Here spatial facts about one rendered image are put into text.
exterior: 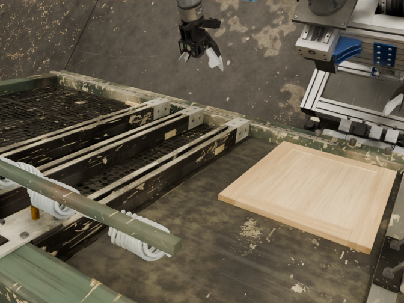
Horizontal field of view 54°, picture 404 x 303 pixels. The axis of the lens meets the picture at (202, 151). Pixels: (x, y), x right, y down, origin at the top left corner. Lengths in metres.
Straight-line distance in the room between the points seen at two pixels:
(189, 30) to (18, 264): 0.80
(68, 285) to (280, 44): 2.43
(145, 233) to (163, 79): 2.60
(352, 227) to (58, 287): 0.76
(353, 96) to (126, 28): 2.02
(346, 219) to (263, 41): 1.97
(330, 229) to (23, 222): 0.75
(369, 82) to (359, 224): 1.40
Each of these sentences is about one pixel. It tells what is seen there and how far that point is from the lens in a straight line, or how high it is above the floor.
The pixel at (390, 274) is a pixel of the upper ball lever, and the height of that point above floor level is 1.49.
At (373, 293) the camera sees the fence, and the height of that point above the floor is 1.53.
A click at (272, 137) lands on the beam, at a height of 0.89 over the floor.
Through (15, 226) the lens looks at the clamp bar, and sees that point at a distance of 0.90.
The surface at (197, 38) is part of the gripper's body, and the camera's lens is 1.29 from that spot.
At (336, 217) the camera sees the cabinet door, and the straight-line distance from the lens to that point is 1.19.
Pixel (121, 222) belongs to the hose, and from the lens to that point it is 0.61.
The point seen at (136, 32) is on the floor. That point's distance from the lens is 3.50.
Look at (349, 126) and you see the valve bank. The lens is 1.78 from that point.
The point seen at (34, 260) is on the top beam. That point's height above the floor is 1.87.
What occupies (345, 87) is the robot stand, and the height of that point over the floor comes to 0.21.
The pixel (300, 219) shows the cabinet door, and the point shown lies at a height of 1.34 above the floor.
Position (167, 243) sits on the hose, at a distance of 0.56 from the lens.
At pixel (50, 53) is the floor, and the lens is 4.01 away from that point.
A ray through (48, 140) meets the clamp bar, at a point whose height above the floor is 1.49.
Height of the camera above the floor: 2.45
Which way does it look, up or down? 62 degrees down
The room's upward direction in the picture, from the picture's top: 55 degrees counter-clockwise
